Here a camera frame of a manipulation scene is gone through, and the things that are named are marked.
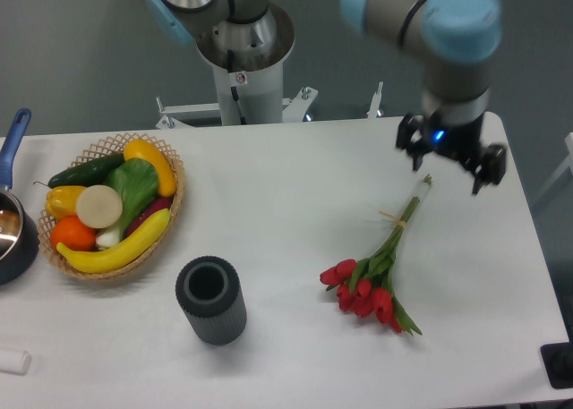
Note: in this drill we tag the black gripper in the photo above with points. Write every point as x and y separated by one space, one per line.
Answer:
461 143

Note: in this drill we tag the red tulip bouquet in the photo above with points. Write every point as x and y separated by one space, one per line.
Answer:
365 287

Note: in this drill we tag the dark grey ribbed vase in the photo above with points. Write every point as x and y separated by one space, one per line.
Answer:
209 292

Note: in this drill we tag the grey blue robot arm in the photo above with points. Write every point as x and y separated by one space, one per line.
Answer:
454 39

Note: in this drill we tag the white furniture piece at right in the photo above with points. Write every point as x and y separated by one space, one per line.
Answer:
556 182

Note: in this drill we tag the black device at table edge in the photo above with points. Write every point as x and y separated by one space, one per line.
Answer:
557 361

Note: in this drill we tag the purple eggplant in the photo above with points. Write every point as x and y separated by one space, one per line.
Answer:
156 205

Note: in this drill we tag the green bok choy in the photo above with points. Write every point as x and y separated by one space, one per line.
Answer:
136 182

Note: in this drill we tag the yellow squash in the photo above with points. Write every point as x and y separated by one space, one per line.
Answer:
142 149

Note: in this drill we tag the woven wicker basket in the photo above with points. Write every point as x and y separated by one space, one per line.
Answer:
105 147

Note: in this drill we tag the yellow banana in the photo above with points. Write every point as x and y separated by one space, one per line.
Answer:
123 253

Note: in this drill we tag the beige round disc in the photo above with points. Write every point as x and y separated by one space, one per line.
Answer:
99 206

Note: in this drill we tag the green cucumber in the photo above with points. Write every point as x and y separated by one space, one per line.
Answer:
85 174

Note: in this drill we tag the orange fruit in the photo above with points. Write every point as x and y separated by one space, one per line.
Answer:
74 234

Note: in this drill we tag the yellow bell pepper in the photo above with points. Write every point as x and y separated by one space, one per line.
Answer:
61 201

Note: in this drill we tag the white cylinder object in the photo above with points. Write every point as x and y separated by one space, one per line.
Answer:
16 362

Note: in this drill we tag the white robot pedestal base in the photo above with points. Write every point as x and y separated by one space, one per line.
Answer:
247 65

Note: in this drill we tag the dark pot with blue handle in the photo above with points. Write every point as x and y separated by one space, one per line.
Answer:
19 235

